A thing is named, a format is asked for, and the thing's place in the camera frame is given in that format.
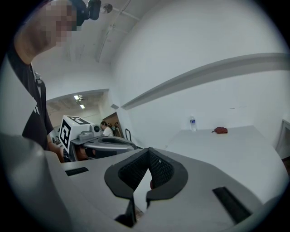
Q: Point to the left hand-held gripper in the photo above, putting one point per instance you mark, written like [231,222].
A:
[68,133]

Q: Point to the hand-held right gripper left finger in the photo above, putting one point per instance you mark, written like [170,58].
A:
[127,172]

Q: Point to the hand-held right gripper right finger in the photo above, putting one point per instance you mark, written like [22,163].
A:
[167,174]

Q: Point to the person's left forearm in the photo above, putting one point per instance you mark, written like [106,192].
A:
[55,149]

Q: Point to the black t-shirt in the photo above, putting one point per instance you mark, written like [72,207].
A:
[34,106]

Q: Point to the brown wooden door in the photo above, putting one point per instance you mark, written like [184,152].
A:
[112,123]

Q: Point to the clear plastic water bottle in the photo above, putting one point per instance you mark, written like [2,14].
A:
[192,123]

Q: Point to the red cloth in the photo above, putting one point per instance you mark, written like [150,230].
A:
[220,130]

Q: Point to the person's head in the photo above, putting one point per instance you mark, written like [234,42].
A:
[43,29]

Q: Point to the white ceiling pipe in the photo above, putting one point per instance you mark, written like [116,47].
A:
[108,31]

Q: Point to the round ceiling detector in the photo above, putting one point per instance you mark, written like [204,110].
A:
[107,8]

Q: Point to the black chair frame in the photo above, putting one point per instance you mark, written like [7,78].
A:
[128,136]

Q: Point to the grey wall rail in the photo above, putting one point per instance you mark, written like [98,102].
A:
[204,73]

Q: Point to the black head-mounted camera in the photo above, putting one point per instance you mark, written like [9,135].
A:
[92,9]

